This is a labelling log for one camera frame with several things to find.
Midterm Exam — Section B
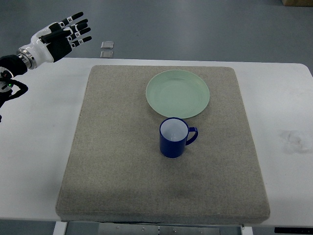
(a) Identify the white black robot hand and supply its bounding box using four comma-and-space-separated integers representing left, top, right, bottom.
17, 12, 92, 70

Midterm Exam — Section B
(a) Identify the blue enamel mug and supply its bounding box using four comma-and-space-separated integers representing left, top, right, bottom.
159, 117, 199, 159

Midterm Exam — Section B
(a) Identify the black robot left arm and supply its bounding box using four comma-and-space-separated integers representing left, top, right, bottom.
0, 55, 28, 107

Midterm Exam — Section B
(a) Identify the upper metal floor plate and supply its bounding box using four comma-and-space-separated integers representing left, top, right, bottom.
101, 41, 114, 49

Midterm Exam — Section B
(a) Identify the light green plate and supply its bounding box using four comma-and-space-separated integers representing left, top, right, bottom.
146, 70, 210, 119

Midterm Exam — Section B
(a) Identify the beige felt mat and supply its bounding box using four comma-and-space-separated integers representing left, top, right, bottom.
56, 65, 270, 225

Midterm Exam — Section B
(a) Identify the cardboard box corner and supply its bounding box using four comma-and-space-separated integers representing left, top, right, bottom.
282, 0, 313, 7

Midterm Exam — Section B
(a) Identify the metal table frame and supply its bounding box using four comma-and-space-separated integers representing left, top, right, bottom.
52, 221, 254, 235

